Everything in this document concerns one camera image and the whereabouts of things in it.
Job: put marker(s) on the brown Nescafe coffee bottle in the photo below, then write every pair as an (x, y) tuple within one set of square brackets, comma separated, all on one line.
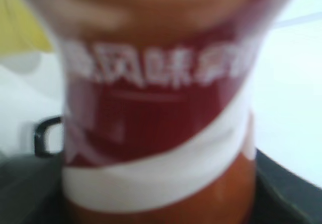
[(158, 123)]

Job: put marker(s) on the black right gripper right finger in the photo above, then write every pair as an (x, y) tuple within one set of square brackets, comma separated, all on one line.
[(283, 197)]

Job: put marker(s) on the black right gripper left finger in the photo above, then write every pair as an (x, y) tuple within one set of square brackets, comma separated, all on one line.
[(31, 190)]

